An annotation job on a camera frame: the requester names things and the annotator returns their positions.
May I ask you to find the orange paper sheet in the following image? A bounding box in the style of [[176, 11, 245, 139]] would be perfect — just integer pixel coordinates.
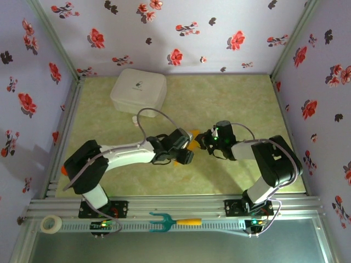
[[173, 129, 203, 166]]

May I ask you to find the white plastic storage box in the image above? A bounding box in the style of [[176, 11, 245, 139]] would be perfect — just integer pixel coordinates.
[[110, 68, 168, 118]]

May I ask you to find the white tape roll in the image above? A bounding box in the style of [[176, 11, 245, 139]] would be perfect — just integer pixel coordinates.
[[39, 214, 63, 235]]

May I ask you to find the left arm grey cable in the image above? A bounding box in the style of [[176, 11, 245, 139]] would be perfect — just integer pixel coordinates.
[[62, 107, 182, 239]]

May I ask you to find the long aluminium frame rail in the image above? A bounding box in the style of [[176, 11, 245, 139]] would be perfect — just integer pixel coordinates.
[[26, 195, 322, 220]]

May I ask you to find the aluminium side rail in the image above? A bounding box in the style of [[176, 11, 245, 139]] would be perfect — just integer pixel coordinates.
[[43, 76, 86, 198], [270, 75, 312, 197]]

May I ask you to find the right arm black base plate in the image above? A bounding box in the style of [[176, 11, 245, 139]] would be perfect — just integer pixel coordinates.
[[224, 199, 275, 219]]

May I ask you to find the teal garden fork orange handle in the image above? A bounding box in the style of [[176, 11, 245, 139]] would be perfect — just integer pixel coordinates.
[[149, 211, 203, 233]]

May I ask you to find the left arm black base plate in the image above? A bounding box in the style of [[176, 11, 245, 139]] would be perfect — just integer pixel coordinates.
[[78, 199, 129, 219]]

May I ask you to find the grey slotted cable duct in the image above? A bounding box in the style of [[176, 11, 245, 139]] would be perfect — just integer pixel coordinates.
[[59, 219, 247, 233]]

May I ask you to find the aluminium corner post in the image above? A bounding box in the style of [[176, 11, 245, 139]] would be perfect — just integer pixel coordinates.
[[27, 0, 83, 82], [270, 0, 321, 80]]

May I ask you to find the aluminium lower frame rail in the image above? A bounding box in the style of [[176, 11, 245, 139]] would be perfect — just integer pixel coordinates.
[[8, 219, 38, 263], [314, 218, 339, 263]]

